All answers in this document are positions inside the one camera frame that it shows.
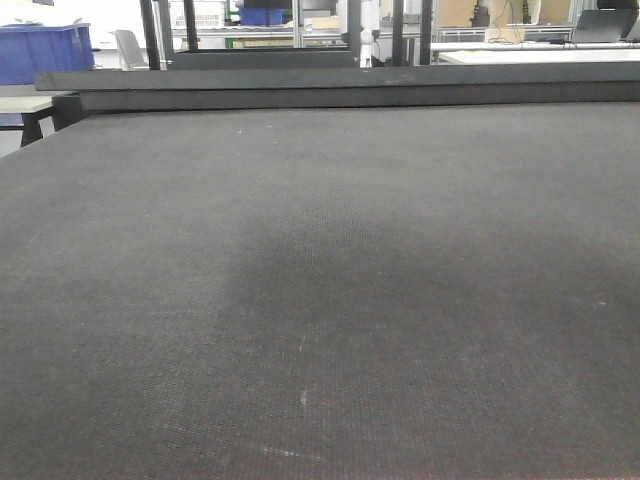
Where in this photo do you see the dark raised table edge rail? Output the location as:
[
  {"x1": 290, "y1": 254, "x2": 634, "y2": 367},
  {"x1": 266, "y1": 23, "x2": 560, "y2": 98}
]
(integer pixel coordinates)
[{"x1": 35, "y1": 62, "x2": 639, "y2": 112}]

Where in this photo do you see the black metal frame cart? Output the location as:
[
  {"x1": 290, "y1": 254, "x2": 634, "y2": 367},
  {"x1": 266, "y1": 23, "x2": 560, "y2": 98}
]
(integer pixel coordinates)
[{"x1": 140, "y1": 1, "x2": 363, "y2": 71}]

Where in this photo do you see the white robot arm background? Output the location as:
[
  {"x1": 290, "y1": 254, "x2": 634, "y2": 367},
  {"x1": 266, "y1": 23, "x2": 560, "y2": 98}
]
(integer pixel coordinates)
[{"x1": 359, "y1": 0, "x2": 380, "y2": 69}]

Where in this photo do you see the grey laptop on table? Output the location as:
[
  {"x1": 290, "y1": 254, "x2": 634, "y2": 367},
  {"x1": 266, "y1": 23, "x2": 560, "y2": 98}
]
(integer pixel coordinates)
[{"x1": 571, "y1": 9, "x2": 638, "y2": 43}]

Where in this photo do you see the white background work table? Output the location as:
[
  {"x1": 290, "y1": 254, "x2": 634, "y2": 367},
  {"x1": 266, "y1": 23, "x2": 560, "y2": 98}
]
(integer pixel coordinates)
[{"x1": 431, "y1": 41, "x2": 639, "y2": 65}]

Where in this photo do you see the blue plastic crate background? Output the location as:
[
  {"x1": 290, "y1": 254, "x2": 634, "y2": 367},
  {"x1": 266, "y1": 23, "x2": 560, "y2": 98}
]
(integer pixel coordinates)
[{"x1": 1, "y1": 24, "x2": 94, "y2": 85}]

